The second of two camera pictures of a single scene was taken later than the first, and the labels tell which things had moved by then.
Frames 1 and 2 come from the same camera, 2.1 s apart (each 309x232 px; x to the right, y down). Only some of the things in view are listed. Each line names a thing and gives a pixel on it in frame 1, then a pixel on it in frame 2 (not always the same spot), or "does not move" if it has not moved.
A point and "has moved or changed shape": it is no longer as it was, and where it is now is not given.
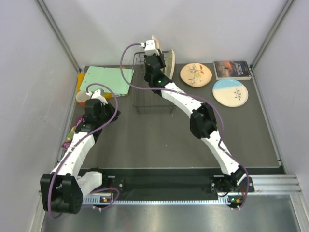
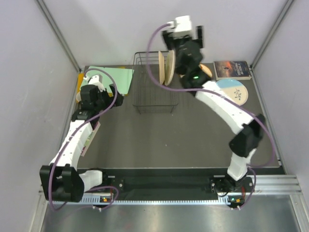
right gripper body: x=159 y=60 -> x=178 y=44
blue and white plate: x=230 y=93 does not move
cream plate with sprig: x=170 y=64 does not move
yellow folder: x=80 y=79 does not move
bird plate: x=157 y=43 has moved or changed shape
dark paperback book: x=232 y=70 does not move
